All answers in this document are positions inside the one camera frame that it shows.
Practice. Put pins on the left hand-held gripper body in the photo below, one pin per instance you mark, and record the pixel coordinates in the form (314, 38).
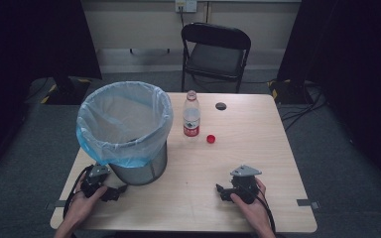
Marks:
(94, 183)

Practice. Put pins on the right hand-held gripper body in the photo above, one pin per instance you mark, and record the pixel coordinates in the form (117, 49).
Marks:
(244, 185)

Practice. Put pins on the metal mesh trash bin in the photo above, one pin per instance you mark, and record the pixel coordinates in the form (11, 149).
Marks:
(142, 170)

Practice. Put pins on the red bottle cap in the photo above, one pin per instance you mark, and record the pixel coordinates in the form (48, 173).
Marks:
(211, 139)

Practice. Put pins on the clear plastic water bottle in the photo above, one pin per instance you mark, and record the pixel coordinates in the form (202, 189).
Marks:
(191, 119)

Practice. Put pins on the person's left hand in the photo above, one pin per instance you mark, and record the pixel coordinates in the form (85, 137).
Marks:
(84, 205)

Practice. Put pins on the person's right hand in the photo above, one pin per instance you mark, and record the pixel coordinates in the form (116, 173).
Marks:
(251, 211)

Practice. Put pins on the grey tape strip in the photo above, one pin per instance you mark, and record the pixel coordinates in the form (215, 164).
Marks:
(55, 205)
(307, 203)

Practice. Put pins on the blue plastic bin liner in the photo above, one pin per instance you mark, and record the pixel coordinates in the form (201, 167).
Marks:
(125, 115)

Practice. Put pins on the yellow striped black stand base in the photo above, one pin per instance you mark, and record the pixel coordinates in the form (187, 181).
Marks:
(289, 92)
(63, 91)

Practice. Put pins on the black folding chair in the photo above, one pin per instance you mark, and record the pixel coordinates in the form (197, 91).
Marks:
(216, 59)

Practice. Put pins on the black curtain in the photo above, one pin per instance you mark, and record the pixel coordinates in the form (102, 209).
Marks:
(354, 66)
(29, 49)

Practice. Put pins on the white wall socket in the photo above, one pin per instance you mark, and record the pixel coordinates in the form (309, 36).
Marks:
(186, 5)

